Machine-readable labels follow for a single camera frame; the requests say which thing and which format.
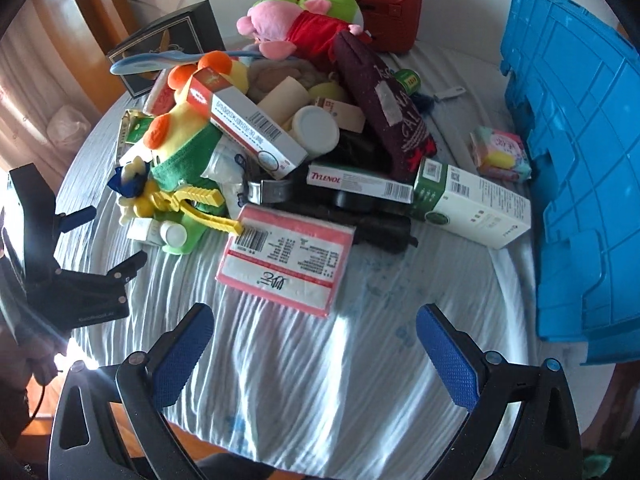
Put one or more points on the white medicine box red stripe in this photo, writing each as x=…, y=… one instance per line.
x=360, y=182

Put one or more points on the blue foam boomerang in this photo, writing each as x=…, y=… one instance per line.
x=150, y=61

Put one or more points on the dark maroon plush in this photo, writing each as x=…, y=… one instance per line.
x=380, y=110

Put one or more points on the blue yellow toy figure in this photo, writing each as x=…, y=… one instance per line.
x=132, y=180

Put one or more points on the yellow orange duck plush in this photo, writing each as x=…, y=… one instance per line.
x=180, y=120

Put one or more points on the black gift bag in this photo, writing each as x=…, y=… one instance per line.
x=190, y=30

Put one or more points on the blue plastic crate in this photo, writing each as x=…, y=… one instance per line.
x=575, y=160

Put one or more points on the pastel tissue packet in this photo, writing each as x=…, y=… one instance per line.
x=500, y=152

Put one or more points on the small red white box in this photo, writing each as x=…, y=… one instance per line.
x=160, y=92

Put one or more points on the small white bottle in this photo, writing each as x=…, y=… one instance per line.
x=172, y=232

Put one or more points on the beige paper tag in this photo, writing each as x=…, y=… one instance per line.
x=345, y=115

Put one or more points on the yellow plastic clip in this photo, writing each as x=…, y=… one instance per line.
x=200, y=200

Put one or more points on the torn cream green box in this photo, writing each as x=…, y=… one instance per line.
x=137, y=132

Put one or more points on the white round jar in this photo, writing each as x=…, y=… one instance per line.
x=316, y=130

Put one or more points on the black metal clip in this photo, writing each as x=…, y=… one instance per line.
x=267, y=190

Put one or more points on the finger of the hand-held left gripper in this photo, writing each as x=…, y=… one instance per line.
x=80, y=216
x=127, y=266

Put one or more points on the beige curtain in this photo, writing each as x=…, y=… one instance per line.
x=30, y=85

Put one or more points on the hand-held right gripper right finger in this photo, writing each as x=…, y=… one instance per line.
x=447, y=355

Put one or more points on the small green packet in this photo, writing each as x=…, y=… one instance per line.
x=407, y=82

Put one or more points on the pink tissue pack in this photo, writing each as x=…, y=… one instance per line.
x=285, y=260

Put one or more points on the round white desktop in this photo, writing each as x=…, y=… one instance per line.
x=520, y=320

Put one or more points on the white box green end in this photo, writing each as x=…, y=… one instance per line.
x=475, y=205

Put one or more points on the cream paper roll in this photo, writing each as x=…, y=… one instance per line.
x=282, y=100

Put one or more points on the light green plush item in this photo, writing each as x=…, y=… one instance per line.
x=180, y=247

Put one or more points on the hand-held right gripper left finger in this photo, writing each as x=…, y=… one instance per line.
x=182, y=355

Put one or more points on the red white starburst medicine box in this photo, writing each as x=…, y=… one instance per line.
x=240, y=115

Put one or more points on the black pouch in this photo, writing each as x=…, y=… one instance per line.
x=380, y=230

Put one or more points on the grey plush toy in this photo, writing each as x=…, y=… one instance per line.
x=280, y=70

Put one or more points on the pink pig plush red dress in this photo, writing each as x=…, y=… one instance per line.
x=310, y=30

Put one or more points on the white plastic bag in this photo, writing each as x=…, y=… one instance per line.
x=67, y=122

